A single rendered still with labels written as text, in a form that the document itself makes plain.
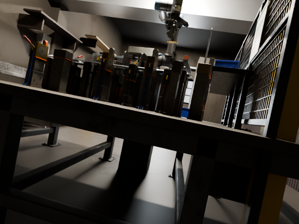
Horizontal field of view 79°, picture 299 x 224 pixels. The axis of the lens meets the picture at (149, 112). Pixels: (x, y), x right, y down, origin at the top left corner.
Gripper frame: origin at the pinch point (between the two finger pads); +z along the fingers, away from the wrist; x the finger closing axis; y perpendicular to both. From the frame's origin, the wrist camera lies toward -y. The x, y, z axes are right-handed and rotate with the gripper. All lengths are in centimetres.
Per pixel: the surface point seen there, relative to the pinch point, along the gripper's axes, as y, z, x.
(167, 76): -7.0, 32.4, 24.1
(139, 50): 223, -140, -457
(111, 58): 38.0, 24.3, 17.7
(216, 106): -64, 1, -550
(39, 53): 102, 27, 20
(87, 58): 81, 19, -12
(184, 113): -15, 52, -39
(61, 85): 77, 49, 18
